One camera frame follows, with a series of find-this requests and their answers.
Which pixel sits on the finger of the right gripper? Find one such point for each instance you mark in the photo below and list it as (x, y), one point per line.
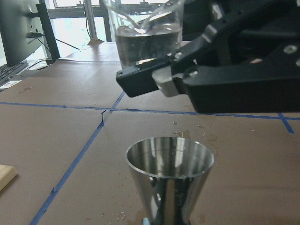
(269, 86)
(137, 80)

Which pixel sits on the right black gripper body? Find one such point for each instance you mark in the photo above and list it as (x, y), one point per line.
(233, 32)

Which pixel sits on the clear glass measuring beaker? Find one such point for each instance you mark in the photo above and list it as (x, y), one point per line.
(145, 29)

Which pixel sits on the steel double jigger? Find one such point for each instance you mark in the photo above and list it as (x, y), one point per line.
(169, 174)

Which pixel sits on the black monitor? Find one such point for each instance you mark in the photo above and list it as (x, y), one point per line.
(23, 24)

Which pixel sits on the black keyboard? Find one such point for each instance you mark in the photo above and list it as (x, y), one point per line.
(6, 72)

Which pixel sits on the bamboo cutting board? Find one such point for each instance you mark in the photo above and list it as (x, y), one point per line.
(7, 173)

